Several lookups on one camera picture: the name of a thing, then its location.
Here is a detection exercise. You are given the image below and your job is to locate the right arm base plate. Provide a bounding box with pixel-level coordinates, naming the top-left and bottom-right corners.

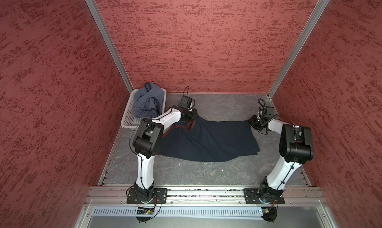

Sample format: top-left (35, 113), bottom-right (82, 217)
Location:
top-left (243, 188), bottom-right (285, 205)

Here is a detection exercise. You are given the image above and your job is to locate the aluminium front rail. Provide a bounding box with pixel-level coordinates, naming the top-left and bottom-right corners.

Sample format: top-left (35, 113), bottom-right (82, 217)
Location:
top-left (85, 185), bottom-right (327, 207)

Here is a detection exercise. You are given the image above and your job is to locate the grey-blue tank top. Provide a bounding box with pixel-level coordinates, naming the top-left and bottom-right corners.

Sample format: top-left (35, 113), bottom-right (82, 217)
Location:
top-left (132, 83), bottom-right (165, 118)

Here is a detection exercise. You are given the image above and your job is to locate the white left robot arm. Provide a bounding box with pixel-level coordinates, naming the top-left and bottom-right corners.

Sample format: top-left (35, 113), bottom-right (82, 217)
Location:
top-left (132, 106), bottom-right (198, 201)

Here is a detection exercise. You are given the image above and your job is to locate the aluminium corner post left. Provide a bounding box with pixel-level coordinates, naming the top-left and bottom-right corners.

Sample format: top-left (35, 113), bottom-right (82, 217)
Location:
top-left (85, 0), bottom-right (133, 93)

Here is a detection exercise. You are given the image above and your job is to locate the aluminium corner post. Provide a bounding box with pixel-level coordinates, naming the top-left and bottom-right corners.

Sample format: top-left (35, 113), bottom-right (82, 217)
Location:
top-left (268, 0), bottom-right (331, 100)
top-left (85, 0), bottom-right (133, 93)

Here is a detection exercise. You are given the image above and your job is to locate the right circuit board with wires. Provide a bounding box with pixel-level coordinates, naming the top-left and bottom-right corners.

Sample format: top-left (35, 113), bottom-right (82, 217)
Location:
top-left (262, 207), bottom-right (278, 223)

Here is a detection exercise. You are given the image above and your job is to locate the left circuit board with wires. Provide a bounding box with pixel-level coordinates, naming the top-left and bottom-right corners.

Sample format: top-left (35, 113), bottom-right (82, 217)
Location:
top-left (135, 207), bottom-right (157, 223)

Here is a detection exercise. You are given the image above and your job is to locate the aluminium corner post right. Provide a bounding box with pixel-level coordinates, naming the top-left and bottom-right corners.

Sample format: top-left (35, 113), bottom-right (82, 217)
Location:
top-left (268, 0), bottom-right (331, 100)

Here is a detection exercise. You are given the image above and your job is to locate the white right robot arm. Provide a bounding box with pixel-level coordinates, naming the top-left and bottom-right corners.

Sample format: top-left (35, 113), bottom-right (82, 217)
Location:
top-left (249, 115), bottom-right (314, 204)

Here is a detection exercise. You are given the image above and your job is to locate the circuit board with wires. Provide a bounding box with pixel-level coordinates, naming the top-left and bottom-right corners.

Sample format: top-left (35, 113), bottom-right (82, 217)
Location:
top-left (262, 207), bottom-right (278, 223)
top-left (135, 207), bottom-right (157, 223)

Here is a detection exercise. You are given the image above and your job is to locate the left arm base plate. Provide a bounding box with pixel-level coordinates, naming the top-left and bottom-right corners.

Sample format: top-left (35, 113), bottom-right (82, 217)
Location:
top-left (126, 187), bottom-right (168, 205)

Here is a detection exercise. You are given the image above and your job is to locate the navy tank top red trim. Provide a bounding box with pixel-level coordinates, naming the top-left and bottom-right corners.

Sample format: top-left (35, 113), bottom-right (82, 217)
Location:
top-left (159, 117), bottom-right (260, 162)

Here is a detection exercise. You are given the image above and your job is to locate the slotted white cable duct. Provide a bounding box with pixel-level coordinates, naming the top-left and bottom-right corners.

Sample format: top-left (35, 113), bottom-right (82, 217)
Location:
top-left (92, 206), bottom-right (262, 220)

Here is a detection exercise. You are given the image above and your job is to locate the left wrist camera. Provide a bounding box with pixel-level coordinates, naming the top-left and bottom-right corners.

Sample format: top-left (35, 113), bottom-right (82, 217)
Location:
top-left (178, 95), bottom-right (195, 110)

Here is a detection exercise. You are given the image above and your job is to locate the white plastic laundry basket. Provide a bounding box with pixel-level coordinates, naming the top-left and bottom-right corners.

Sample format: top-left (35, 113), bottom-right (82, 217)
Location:
top-left (121, 89), bottom-right (167, 129)

